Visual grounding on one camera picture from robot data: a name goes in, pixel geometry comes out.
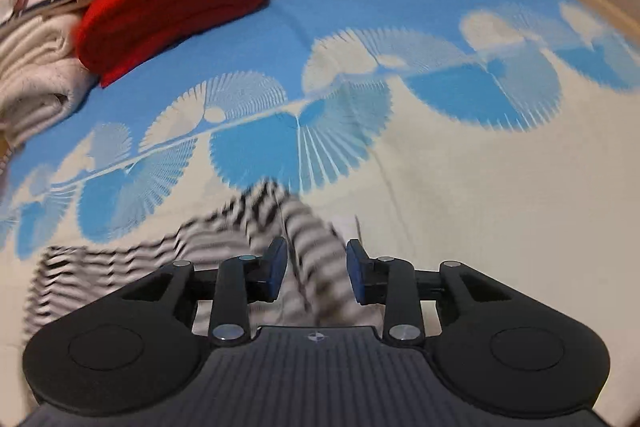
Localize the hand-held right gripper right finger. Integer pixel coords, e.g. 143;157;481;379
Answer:
346;238;506;346

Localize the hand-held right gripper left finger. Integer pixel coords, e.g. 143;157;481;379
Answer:
120;237;290;348

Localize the striped shirt with white vest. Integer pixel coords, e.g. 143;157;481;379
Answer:
22;179;388;350

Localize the blue and cream patterned blanket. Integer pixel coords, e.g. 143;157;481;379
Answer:
0;0;640;408

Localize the red folded blanket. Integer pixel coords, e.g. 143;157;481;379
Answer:
75;0;272;88

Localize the cream folded quilt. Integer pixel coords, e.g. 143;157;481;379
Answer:
0;13;78;75
0;56;101;150

